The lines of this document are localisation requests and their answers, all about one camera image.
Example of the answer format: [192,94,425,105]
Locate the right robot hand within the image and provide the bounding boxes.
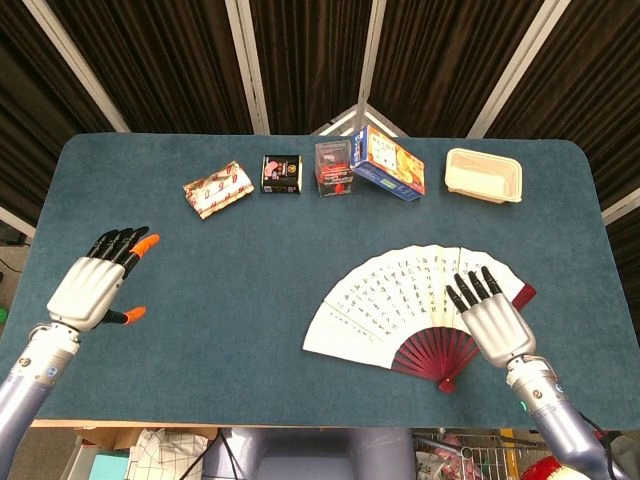
[444,266,538,370]

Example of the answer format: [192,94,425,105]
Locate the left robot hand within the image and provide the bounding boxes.
[46,225,161,332]

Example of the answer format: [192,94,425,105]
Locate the red ribbed paper folding fan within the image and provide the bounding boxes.
[302,243,537,394]

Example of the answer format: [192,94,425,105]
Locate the blue felt table mat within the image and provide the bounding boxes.
[14,132,640,432]

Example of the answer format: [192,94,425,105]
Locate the brown cardboard box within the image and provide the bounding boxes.
[74,426,151,451]

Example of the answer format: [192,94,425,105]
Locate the red and white ball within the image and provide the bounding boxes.
[519,452,589,480]

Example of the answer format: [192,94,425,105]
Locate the cream plastic food tray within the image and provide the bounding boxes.
[443,147,524,206]

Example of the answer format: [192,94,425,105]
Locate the gold red printed snack packet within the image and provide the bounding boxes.
[182,158,255,220]

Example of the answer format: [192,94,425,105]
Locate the teal box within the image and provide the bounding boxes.
[88,452,132,480]

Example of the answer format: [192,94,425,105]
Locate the white checked cloth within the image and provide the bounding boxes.
[128,428,211,480]

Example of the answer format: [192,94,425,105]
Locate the blue yellow cardboard box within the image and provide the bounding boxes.
[349,124,427,202]

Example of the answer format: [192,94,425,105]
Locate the lavender robot torso base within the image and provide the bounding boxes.
[202,427,417,480]

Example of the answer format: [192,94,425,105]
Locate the clear box with red contents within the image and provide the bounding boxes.
[313,140,357,200]

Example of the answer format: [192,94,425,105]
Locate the small black printed box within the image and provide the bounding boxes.
[260,153,304,196]

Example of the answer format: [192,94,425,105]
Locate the dark brown curtain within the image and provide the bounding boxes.
[0,0,640,251]

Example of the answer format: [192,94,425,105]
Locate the metal wire basket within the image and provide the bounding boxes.
[414,429,531,480]

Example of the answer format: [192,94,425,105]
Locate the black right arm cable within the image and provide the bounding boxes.
[574,408,629,474]

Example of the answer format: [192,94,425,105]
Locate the black floor cable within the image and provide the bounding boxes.
[189,428,237,480]

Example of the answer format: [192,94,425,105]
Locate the white partition frame post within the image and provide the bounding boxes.
[224,0,271,135]
[355,0,390,126]
[467,0,571,139]
[22,0,131,134]

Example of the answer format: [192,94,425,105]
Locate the white triangular frame stand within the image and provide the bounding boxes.
[310,102,406,137]

